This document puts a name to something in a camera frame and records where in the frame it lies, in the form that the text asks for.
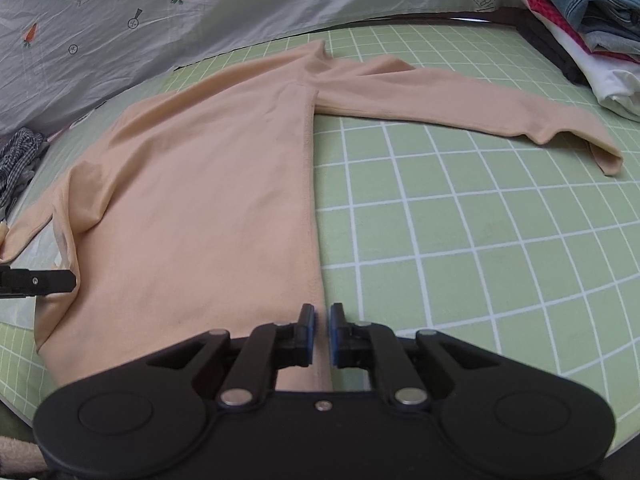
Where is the folded black garment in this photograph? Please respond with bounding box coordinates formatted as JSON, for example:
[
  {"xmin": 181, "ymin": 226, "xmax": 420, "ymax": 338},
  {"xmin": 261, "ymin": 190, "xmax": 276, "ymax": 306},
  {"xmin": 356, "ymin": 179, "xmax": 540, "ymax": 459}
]
[{"xmin": 515, "ymin": 10, "xmax": 592, "ymax": 87}]

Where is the folded white garment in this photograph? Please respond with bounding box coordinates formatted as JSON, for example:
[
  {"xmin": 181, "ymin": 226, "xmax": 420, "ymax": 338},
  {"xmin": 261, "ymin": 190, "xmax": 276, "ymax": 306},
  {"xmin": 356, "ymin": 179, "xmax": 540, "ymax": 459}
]
[{"xmin": 542, "ymin": 15, "xmax": 640, "ymax": 122}]

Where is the beige long sleeve shirt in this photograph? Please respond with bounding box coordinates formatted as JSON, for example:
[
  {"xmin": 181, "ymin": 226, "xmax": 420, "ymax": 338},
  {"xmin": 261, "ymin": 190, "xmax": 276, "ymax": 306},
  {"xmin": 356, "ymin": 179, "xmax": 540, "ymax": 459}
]
[{"xmin": 0, "ymin": 40, "xmax": 624, "ymax": 393}]

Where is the green grid mat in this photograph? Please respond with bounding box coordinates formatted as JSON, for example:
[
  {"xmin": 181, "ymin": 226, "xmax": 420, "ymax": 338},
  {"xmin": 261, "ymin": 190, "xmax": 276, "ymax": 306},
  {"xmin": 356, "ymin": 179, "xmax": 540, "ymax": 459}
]
[{"xmin": 0, "ymin": 22, "xmax": 640, "ymax": 453}]

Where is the blue plaid shirt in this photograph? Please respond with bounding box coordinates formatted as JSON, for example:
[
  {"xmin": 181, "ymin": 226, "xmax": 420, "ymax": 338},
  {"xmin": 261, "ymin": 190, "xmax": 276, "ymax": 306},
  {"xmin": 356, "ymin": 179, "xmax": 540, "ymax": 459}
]
[{"xmin": 0, "ymin": 127, "xmax": 52, "ymax": 223}]

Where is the grey carrot print bed sheet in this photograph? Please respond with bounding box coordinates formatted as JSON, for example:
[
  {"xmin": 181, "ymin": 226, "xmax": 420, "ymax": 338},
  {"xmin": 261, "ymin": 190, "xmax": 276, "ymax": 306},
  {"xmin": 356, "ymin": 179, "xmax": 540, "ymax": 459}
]
[{"xmin": 0, "ymin": 0, "xmax": 526, "ymax": 136}]

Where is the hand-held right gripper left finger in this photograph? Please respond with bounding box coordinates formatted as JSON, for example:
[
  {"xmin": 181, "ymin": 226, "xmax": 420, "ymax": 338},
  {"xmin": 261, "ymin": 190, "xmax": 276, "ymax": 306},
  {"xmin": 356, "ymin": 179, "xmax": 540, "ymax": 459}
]
[{"xmin": 147, "ymin": 304, "xmax": 317, "ymax": 407}]

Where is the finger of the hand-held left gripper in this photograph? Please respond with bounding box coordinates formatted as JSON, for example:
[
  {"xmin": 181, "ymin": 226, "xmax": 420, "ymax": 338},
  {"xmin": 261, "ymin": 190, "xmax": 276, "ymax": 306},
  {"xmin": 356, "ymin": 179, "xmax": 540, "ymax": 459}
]
[{"xmin": 0, "ymin": 267, "xmax": 79, "ymax": 298}]

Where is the folded pink patterned garment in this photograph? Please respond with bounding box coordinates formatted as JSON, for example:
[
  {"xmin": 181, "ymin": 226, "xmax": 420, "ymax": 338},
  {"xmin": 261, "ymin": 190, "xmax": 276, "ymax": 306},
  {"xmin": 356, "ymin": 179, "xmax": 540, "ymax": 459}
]
[{"xmin": 520, "ymin": 0, "xmax": 640, "ymax": 64}]

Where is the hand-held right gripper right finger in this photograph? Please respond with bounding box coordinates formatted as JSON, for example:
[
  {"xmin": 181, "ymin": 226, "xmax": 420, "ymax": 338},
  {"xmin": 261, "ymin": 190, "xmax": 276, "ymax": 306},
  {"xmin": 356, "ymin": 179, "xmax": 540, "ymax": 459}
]
[{"xmin": 328, "ymin": 304, "xmax": 501, "ymax": 406}]

